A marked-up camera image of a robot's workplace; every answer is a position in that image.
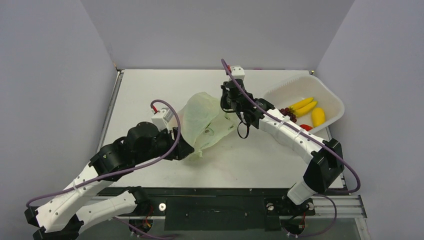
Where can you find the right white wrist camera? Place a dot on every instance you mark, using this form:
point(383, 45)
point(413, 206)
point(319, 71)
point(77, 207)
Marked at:
point(237, 72)

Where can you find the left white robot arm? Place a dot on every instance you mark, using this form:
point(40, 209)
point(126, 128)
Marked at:
point(66, 215)

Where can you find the purple fake grapes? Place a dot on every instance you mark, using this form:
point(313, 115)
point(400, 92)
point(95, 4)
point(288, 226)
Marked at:
point(288, 112)

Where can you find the green plastic bag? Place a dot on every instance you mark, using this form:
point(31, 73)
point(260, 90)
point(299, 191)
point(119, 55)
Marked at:
point(204, 123)

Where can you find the yellow fake banana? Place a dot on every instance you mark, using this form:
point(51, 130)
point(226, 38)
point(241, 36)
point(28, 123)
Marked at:
point(305, 109)
point(301, 104)

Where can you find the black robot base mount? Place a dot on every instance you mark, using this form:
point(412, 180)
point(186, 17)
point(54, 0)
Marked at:
point(222, 209)

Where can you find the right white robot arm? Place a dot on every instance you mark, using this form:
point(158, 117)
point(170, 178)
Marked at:
point(321, 156)

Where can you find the upper yellow fake banana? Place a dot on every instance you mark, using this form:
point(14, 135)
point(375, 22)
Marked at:
point(301, 104)

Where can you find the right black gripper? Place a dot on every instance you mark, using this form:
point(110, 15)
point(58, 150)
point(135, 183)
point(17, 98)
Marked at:
point(228, 96)

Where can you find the lower yellow fake banana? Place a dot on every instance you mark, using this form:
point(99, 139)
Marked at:
point(305, 109)

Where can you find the red fake strawberry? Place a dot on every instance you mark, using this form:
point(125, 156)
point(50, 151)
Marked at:
point(306, 127)

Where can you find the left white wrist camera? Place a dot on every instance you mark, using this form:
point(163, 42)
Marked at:
point(161, 119)

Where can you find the yellow fake mango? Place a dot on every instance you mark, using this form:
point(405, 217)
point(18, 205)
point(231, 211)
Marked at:
point(318, 117)

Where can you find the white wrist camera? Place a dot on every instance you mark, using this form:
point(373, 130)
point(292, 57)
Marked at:
point(237, 72)
point(161, 119)

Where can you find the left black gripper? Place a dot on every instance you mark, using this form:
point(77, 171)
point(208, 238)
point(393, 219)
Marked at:
point(184, 149)

